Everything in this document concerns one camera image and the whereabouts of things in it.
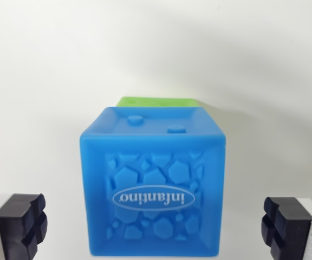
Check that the gripper left finger with silver black pad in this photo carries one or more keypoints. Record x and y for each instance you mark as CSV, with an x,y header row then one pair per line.
x,y
12,235

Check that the gripper right finger with silver black pad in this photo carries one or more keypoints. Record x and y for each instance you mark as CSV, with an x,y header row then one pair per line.
x,y
294,235

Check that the blue silicone toy cube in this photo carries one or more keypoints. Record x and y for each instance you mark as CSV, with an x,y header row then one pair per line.
x,y
153,184

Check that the green silicone toy cube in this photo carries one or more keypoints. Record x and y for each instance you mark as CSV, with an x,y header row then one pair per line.
x,y
150,101

